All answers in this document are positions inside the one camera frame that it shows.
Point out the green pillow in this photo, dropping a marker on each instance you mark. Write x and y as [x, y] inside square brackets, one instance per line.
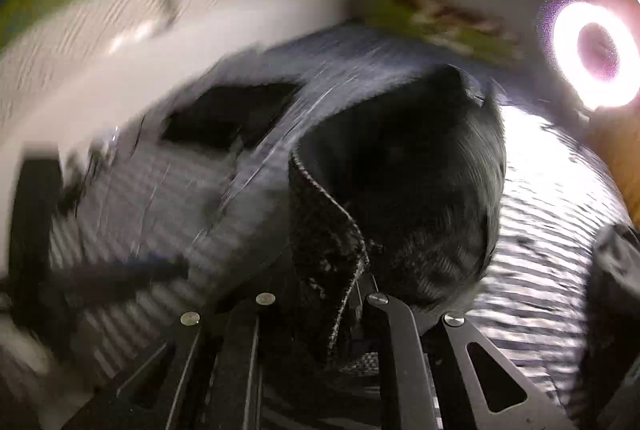
[400, 18]

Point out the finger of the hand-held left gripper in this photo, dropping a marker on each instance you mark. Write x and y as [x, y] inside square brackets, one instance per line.
[125, 272]

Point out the striped quilt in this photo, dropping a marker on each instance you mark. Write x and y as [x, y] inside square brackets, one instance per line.
[540, 210]

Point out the black garment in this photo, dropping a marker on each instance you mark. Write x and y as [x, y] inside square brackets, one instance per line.
[225, 115]
[415, 190]

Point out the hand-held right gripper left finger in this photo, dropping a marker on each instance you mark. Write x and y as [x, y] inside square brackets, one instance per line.
[240, 360]

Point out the folded black garment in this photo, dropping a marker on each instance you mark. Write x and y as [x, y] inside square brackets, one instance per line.
[225, 115]

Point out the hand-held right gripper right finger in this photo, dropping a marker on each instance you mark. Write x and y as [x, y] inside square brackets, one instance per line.
[400, 360]

